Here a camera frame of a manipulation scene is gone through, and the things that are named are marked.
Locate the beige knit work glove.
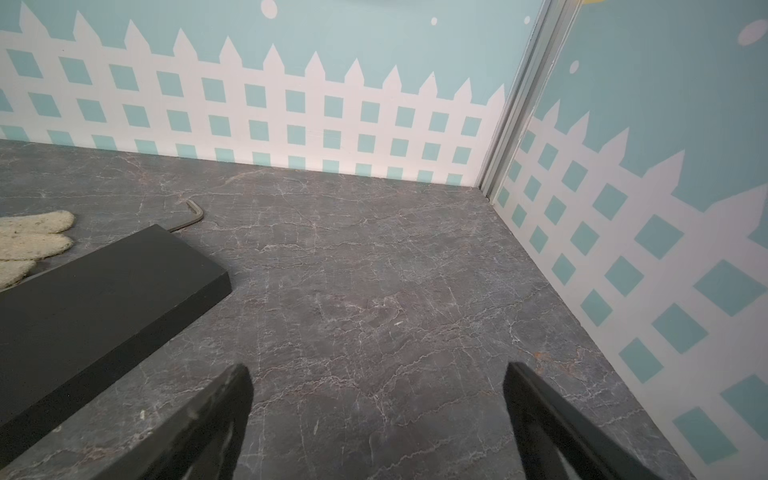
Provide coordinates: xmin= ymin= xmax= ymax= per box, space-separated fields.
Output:
xmin=1 ymin=210 xmax=75 ymax=289

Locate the black flat box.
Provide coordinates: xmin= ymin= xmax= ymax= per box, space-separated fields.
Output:
xmin=1 ymin=225 xmax=232 ymax=466

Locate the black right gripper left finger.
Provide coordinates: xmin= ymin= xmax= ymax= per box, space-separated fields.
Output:
xmin=96 ymin=363 xmax=254 ymax=479

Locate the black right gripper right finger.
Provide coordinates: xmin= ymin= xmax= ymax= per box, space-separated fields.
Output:
xmin=502 ymin=362 xmax=658 ymax=479

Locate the metal hex key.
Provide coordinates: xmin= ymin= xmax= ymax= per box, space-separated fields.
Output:
xmin=166 ymin=199 xmax=205 ymax=233

